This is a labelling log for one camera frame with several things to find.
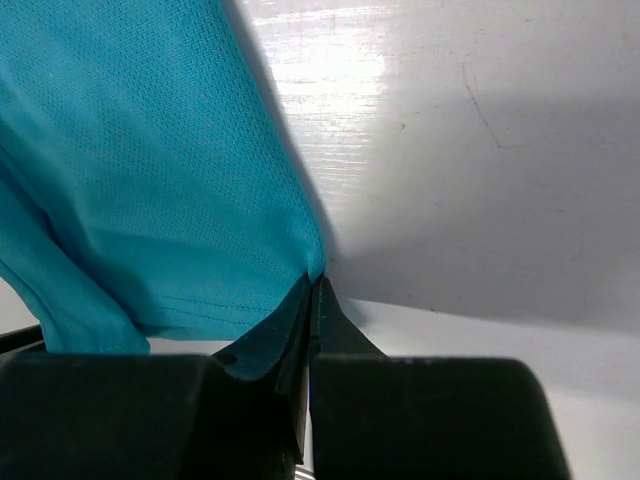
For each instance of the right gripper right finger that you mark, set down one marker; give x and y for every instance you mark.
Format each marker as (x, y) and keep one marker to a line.
(376, 416)

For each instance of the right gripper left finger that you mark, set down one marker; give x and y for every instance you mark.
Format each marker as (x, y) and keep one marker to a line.
(236, 414)

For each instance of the teal t shirt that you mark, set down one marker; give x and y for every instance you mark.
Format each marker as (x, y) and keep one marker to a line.
(145, 190)

